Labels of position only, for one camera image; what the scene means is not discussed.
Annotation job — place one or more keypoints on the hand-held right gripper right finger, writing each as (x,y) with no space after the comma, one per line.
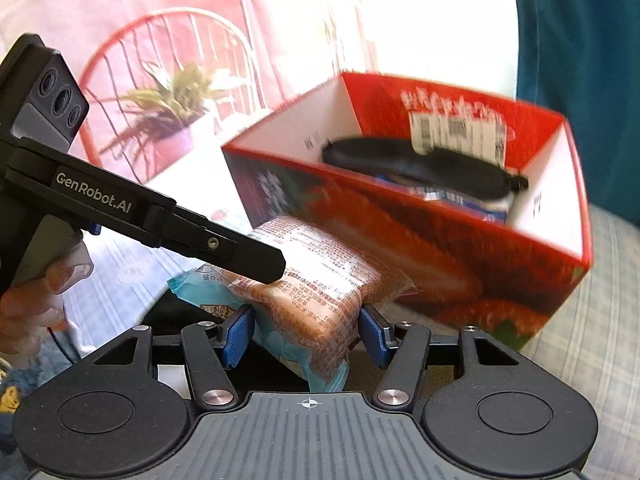
(372,335)

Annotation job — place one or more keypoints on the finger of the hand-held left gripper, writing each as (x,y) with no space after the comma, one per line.
(235,255)

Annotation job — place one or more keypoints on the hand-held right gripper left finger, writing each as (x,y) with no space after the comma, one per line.
(237,337)

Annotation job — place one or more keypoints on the brown snack packet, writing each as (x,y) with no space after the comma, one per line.
(310,270)

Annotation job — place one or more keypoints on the red cardboard box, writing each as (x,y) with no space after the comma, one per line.
(450,260)

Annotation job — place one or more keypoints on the person's left hand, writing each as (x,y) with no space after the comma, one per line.
(30,305)

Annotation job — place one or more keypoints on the blue white packet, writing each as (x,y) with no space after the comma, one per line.
(465,200)

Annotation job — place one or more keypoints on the black cloth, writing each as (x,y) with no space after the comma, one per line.
(390,157)

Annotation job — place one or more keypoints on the blue patterned cloth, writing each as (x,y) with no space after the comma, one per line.
(10,390)

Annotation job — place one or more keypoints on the checked bed sheet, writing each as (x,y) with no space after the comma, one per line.
(600,335)

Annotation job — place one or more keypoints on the teal curtain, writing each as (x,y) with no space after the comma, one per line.
(575,60)

